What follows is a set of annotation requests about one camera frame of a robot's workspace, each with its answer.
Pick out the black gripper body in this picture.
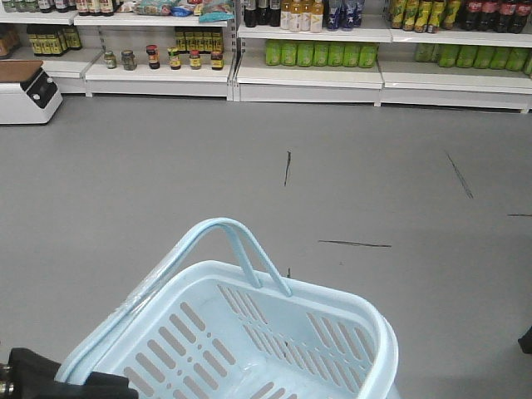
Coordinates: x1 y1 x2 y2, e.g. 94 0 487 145
1 347 25 399

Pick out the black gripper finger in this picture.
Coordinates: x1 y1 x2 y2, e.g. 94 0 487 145
10 347 138 399

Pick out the light blue plastic basket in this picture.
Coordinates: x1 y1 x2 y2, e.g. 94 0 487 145
55 218 399 398

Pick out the white store shelf unit left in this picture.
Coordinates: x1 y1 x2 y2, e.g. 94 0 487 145
1 11 236 100

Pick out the white store shelf unit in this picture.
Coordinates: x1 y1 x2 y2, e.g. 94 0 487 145
229 1 531 114
1 11 236 100

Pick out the white store shelf unit right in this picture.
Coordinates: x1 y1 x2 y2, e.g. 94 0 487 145
229 1 531 114

